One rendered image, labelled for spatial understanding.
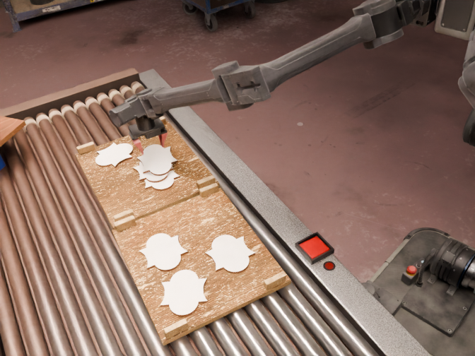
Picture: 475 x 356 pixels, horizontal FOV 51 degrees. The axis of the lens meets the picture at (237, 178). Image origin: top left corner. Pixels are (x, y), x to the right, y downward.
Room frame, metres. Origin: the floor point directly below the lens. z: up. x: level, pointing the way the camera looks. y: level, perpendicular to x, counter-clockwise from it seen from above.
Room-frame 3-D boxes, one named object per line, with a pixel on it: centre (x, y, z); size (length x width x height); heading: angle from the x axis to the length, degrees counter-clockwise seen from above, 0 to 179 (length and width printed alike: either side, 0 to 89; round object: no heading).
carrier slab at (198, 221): (0.88, 0.13, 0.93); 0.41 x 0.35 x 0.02; 24
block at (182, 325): (0.64, 0.17, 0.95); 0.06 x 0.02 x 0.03; 114
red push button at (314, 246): (0.87, -0.19, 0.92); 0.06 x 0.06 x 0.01; 27
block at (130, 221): (1.00, 0.33, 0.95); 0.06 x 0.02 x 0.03; 114
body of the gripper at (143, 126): (1.30, 0.27, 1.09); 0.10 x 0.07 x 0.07; 112
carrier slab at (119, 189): (1.26, 0.30, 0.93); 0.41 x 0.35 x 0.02; 26
